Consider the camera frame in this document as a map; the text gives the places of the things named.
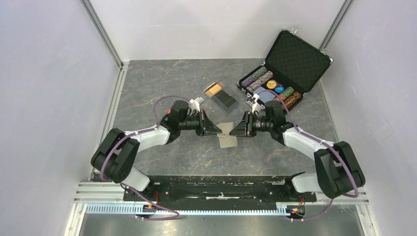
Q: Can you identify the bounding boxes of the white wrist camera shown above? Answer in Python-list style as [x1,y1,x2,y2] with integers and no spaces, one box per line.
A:
[245,94,262,113]
[189,97,204,112]

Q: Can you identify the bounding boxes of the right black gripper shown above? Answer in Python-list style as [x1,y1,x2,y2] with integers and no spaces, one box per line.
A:
[230,111,273,138]

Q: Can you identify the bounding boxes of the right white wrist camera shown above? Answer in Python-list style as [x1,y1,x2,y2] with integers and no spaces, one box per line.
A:
[245,94,262,113]

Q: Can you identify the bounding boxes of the purple poker chip row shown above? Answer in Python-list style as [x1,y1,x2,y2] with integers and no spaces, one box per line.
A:
[243,71,273,93]

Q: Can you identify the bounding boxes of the green poker chip row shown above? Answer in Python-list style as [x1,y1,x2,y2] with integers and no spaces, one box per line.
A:
[251,66,268,81]

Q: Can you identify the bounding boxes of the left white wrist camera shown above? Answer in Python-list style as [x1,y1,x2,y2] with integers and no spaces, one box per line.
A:
[189,97,204,112]

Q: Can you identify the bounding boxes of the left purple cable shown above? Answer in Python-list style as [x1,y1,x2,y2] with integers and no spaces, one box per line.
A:
[99,95,191,221]

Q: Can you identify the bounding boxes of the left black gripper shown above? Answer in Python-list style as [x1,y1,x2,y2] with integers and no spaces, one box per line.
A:
[179,109,222,137]

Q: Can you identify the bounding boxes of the aluminium frame rail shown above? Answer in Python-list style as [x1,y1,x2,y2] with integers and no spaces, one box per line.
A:
[56,0,124,236]

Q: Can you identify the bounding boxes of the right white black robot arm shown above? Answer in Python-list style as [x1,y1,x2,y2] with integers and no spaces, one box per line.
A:
[229,101,365,201]

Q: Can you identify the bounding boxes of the blue playing card deck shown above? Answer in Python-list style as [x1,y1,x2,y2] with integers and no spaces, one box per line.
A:
[253,87,276,103]

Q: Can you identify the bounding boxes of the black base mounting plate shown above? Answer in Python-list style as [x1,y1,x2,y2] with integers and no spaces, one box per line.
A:
[141,175,317,211]

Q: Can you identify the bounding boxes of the black poker chip case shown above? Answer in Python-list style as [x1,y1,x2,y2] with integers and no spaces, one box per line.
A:
[237,29,333,96]

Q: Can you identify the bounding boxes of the yellow dealer chip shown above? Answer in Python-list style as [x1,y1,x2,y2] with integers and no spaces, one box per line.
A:
[266,80,278,89]

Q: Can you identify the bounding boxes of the blue dealer chip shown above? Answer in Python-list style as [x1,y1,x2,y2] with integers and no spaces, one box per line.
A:
[274,86,285,94]

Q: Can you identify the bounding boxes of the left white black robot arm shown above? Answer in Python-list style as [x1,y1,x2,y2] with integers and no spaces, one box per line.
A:
[90,99,222,201]

